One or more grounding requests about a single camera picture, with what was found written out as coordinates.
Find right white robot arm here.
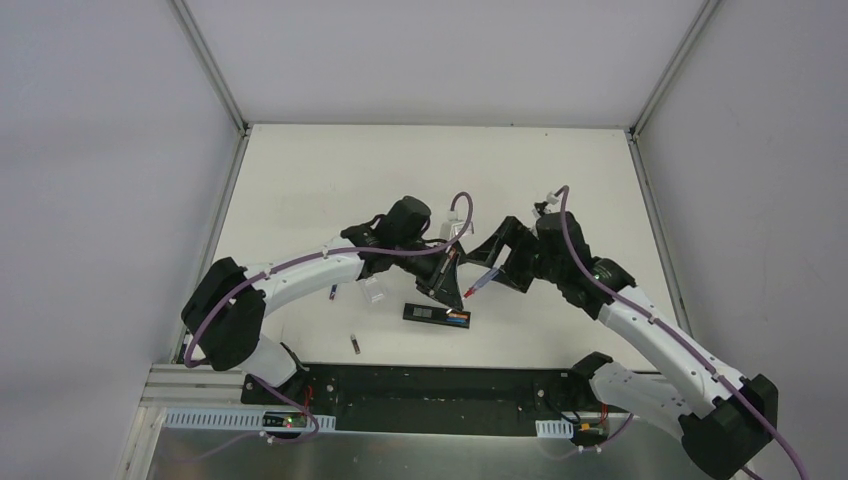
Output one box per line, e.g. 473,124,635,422
466,213,778,479

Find right controller board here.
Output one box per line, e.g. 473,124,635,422
534,419,609,444

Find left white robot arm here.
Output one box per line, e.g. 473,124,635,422
180,196,465,405

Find left controller board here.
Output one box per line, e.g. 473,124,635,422
163,408,336,433

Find black battery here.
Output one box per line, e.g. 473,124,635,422
350,335,361,355

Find controller board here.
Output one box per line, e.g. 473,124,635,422
163,408,336,433
534,419,609,444

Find aluminium frame rail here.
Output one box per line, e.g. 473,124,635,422
140,362,738,422

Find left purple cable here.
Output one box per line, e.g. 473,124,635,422
183,191,475,370

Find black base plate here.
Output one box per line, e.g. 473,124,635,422
279,363,619,437

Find blue red screwdriver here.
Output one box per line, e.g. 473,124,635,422
463,267,500,298

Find black remote control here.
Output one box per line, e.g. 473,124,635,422
402,303,471,329

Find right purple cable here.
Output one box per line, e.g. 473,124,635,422
558,184,812,480

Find purple cable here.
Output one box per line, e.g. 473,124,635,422
183,191,475,370
558,184,812,480

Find white remote control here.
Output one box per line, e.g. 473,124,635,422
359,275,386,304

